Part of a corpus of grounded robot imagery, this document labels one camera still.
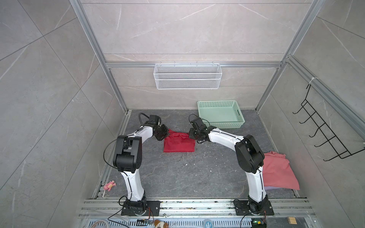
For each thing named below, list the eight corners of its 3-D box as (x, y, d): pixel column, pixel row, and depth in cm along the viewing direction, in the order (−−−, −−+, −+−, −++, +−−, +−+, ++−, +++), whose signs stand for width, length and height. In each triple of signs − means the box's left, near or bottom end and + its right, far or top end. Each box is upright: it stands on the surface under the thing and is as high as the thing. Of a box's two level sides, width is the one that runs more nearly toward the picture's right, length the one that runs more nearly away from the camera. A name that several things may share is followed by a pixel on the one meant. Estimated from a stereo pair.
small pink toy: (104, 188, 82) (102, 186, 79) (114, 180, 85) (111, 179, 82) (107, 192, 81) (105, 191, 78) (116, 184, 83) (114, 183, 81)
